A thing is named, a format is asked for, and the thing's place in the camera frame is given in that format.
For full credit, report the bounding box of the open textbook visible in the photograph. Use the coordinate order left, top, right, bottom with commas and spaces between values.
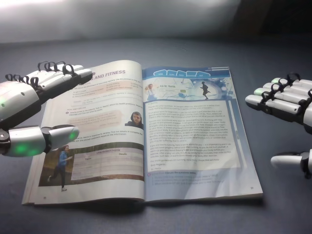
21, 59, 263, 205

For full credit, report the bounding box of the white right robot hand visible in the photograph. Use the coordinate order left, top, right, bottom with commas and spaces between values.
245, 72, 312, 180

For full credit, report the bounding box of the grey table cloth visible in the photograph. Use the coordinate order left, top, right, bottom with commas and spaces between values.
0, 36, 312, 234

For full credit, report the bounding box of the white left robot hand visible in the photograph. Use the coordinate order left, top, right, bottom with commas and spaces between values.
0, 60, 94, 158

